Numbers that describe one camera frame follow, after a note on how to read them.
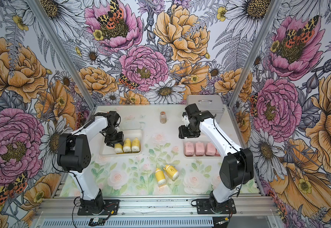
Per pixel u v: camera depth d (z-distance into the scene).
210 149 0.88
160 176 0.77
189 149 0.89
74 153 0.51
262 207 1.02
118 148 0.89
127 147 0.89
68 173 0.53
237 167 0.44
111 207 0.74
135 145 0.89
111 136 0.80
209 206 0.74
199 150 0.88
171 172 0.79
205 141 0.99
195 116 0.61
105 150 0.90
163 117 1.07
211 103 1.02
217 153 0.89
